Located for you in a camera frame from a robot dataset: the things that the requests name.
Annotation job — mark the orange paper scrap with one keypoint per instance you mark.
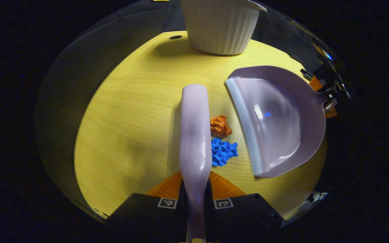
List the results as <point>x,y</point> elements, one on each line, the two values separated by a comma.
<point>220,126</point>

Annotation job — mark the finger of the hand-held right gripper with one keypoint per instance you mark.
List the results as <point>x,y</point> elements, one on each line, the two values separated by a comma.
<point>315,83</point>
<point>330,110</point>

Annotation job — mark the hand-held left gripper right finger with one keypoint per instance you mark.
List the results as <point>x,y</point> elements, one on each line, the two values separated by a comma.
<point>241,219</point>

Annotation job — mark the grey ribbed garbage bin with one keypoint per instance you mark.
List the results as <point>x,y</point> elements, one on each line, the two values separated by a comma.
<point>219,27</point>

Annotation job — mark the pale pink dustpan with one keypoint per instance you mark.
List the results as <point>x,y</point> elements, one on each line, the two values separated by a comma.
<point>282,125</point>

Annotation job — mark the yellow wooden desktop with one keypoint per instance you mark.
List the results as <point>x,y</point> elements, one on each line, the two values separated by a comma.
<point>130,118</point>

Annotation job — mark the pale pink small broom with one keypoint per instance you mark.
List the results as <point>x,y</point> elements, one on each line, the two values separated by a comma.
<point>194,135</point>

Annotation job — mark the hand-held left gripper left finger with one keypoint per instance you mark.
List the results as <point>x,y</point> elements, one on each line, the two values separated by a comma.
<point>147,219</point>

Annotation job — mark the blue paper scrap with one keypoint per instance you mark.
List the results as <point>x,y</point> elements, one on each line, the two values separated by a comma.
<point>222,152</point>

